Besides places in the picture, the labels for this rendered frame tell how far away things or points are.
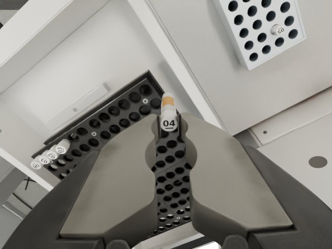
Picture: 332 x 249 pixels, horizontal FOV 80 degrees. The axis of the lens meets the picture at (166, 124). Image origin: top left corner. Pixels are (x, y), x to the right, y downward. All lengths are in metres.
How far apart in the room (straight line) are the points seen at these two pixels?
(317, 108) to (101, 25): 0.38
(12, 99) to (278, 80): 0.42
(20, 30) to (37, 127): 0.19
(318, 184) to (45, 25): 0.35
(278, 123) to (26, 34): 0.40
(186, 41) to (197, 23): 0.03
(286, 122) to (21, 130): 0.44
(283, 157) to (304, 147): 0.03
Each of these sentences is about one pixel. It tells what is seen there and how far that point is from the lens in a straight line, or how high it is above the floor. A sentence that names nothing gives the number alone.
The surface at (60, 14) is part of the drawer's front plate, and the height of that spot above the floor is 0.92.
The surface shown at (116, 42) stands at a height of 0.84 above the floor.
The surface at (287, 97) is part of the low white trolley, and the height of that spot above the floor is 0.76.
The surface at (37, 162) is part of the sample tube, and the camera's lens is 0.28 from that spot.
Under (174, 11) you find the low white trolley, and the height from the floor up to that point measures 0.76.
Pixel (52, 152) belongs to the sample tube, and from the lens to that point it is 0.26.
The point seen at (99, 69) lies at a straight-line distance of 0.28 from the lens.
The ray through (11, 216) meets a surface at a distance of 2.15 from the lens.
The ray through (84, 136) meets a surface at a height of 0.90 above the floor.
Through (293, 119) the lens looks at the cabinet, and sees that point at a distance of 0.44.
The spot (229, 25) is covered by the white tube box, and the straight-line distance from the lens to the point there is 0.31.
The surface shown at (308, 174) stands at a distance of 0.35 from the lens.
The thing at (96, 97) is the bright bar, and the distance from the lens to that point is 0.28.
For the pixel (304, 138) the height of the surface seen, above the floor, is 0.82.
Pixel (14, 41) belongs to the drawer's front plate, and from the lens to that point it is 0.20.
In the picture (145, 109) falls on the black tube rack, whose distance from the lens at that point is 0.25.
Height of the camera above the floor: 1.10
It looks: 60 degrees down
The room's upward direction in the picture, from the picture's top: 179 degrees clockwise
